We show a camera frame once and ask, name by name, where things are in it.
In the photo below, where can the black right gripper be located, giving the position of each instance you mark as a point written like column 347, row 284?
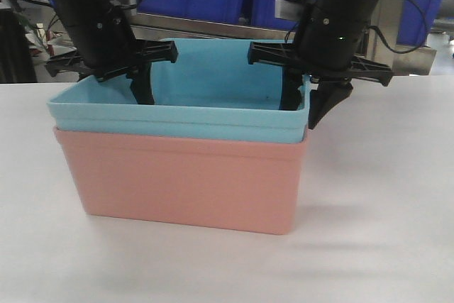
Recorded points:
column 324, row 47

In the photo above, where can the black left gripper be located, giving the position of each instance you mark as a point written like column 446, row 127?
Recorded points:
column 109, row 50

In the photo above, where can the light blue plastic box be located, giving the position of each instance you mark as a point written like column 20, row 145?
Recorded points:
column 211, row 91

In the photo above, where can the pink plastic box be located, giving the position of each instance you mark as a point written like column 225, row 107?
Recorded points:
column 236, row 185

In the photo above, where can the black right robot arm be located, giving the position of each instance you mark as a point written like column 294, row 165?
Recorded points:
column 360, row 10

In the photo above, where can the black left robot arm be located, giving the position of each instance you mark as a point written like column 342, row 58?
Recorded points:
column 86, row 13

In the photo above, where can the stainless steel shelf rack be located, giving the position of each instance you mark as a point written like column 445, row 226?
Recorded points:
column 418, row 62

